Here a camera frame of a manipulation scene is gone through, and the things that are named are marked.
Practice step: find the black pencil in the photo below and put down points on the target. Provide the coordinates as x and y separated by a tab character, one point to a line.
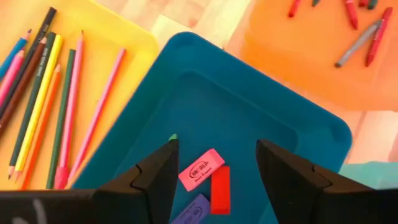
37	40

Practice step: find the pink eraser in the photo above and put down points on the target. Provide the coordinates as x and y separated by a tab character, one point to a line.
200	169

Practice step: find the blue pencil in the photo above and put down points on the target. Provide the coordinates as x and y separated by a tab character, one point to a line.
14	53

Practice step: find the purple eraser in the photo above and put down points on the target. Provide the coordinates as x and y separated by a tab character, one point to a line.
192	211

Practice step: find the orange plastic bin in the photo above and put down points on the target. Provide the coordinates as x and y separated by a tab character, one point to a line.
280	62

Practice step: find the yellow pencil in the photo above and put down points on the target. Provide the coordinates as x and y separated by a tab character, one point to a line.
40	99

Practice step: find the dark green pencil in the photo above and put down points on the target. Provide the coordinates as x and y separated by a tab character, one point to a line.
60	124
34	96

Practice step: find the grey crayon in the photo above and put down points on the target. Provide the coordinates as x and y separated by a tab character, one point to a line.
357	43

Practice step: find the orange-red eraser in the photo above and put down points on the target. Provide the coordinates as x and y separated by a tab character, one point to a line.
220	189

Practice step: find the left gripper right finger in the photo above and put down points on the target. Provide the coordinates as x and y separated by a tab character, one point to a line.
295	193

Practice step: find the green eraser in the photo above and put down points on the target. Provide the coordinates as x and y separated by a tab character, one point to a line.
173	137

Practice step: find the teal plastic bin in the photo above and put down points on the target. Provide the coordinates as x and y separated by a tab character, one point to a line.
373	174

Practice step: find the pink pencil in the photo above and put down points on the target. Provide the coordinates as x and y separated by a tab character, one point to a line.
96	115
71	109
11	76

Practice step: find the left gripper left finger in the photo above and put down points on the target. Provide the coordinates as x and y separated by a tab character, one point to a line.
146	196

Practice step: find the magenta crayon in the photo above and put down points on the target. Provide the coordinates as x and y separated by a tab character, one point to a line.
351	15

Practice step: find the brown pencil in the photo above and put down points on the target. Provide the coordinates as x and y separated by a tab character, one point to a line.
21	87

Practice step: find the orange pencil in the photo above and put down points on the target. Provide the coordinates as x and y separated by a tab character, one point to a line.
43	124

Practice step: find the yellow plastic bin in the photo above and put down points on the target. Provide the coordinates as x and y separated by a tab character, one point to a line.
102	31

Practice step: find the blue plastic bin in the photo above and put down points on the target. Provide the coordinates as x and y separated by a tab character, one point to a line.
233	109

